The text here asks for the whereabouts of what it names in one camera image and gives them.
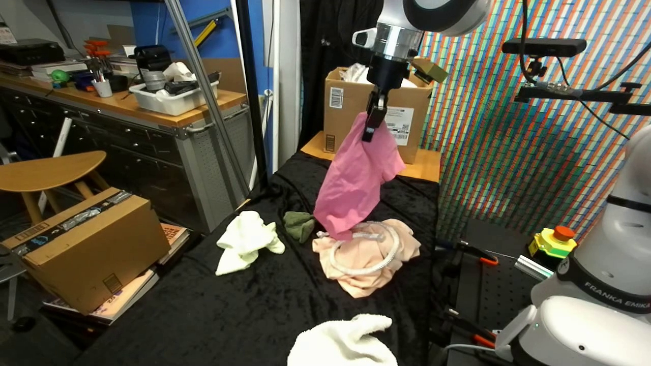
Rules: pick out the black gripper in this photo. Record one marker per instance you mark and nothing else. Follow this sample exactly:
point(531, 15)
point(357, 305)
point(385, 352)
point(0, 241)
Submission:
point(390, 73)

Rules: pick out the pink cloth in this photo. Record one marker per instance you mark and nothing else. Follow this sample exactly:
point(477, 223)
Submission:
point(352, 183)

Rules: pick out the pale yellow white cloth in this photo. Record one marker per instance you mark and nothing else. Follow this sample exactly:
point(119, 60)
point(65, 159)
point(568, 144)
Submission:
point(244, 235)

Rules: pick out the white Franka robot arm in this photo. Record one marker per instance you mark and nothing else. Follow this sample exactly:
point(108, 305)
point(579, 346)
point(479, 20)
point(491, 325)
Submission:
point(596, 285)

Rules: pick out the peach shirt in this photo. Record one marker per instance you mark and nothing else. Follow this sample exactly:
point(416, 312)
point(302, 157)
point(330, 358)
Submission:
point(380, 270)

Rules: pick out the tall cardboard box white label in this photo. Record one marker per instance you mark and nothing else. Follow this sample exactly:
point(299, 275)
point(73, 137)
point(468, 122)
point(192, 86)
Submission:
point(347, 114)

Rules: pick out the wooden platform board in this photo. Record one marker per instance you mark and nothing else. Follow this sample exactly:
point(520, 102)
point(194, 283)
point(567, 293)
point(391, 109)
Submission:
point(423, 168)

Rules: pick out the black fabric curtain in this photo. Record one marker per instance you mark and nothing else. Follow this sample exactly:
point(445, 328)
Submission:
point(319, 68)

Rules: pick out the multicolour patterned backdrop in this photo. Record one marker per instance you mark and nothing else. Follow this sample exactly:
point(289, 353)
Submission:
point(488, 148)

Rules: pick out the black vertical pole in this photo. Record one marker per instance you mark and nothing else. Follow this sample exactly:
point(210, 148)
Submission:
point(248, 102)

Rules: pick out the light metal rod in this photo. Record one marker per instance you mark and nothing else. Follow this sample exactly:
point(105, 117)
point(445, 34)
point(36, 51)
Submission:
point(204, 88)

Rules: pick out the yellow tool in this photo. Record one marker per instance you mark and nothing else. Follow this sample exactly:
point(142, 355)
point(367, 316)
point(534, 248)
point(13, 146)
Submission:
point(206, 32)

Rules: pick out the white plastic bin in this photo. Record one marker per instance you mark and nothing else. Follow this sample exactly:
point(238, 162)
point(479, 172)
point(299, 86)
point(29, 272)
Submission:
point(170, 102)

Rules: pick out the yellow red emergency stop button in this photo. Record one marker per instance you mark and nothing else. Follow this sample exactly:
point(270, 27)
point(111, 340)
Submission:
point(552, 243)

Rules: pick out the silver metal bar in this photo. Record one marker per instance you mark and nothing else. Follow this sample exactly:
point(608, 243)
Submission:
point(536, 266)

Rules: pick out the black breadboard plate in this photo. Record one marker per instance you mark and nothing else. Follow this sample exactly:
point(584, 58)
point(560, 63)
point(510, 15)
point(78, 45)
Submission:
point(502, 297)

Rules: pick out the black cylindrical device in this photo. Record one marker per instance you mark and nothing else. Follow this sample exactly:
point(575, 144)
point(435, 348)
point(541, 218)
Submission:
point(153, 63)

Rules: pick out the cream white towel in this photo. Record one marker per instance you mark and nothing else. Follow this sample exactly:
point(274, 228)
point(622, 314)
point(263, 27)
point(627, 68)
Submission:
point(339, 346)

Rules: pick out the black velvet tablecloth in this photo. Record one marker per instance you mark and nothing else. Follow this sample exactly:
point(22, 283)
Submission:
point(237, 305)

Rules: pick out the blue panel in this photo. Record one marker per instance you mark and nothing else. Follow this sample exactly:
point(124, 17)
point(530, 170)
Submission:
point(153, 23)

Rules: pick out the white cup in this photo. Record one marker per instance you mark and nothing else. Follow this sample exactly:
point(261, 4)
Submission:
point(102, 88)

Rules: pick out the orange red object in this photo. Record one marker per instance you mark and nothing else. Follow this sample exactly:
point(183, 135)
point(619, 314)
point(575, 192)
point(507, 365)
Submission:
point(97, 49)

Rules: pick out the green object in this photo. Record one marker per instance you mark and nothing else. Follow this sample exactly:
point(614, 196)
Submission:
point(58, 77)

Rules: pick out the long cardboard box black stripe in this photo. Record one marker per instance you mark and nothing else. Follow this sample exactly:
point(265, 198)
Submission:
point(73, 257)

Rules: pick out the wooden stool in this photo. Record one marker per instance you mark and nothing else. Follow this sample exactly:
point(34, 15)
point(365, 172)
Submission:
point(48, 170)

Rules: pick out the black case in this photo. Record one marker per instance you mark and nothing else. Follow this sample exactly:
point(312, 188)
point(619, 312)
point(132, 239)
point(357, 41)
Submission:
point(31, 53)

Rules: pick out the amber wrist camera mount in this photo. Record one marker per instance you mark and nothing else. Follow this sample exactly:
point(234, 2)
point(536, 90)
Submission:
point(428, 71)

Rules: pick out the black stereo camera bar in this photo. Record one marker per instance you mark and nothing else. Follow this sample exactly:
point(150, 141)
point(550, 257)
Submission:
point(541, 45)

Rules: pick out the black metal rail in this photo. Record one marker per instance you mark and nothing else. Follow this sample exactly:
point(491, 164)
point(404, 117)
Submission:
point(576, 93)

